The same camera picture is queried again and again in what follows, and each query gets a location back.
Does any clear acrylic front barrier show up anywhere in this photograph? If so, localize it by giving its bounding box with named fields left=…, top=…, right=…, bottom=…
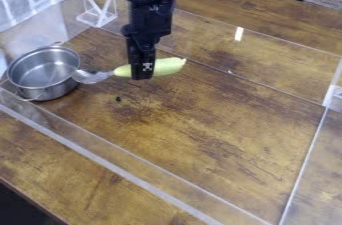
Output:
left=0, top=87, right=271, bottom=225

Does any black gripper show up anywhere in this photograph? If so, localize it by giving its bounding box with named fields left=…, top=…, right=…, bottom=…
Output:
left=122, top=0, right=175, bottom=80

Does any green handled metal spoon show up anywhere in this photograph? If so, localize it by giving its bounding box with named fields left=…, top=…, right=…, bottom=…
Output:
left=72, top=57, right=187, bottom=84

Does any small stainless steel pot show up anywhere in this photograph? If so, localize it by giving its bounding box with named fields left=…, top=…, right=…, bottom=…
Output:
left=7, top=45, right=80, bottom=102

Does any clear acrylic triangle bracket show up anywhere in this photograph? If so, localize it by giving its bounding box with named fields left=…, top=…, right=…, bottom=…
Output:
left=76, top=0, right=118, bottom=28

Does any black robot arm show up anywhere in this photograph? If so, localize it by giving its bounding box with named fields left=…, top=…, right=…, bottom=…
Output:
left=122, top=0, right=175, bottom=80

